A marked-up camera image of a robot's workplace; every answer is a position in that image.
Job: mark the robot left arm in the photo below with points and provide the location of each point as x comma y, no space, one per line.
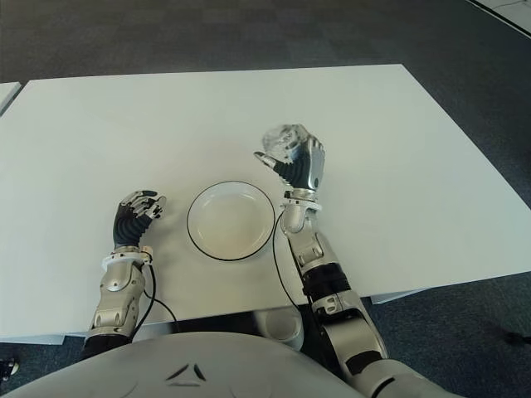
116,294

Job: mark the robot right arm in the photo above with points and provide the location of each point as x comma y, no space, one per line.
332,290

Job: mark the white neighbouring table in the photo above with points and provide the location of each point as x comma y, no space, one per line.
7,95

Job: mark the clear water bottle blue cap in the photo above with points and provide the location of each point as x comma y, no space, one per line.
282,139

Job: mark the white cylinder under table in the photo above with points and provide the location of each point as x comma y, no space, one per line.
280,327

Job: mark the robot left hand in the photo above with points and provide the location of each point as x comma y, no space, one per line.
126,228

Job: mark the black floor stand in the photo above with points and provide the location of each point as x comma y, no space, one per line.
8,367

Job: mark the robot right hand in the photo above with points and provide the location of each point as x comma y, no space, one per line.
307,170

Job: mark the white plate black rim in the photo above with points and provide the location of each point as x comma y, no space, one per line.
230,221

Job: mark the white table edge in background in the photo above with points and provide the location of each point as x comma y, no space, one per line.
506,14

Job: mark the grey robot torso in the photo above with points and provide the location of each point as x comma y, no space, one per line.
186,365

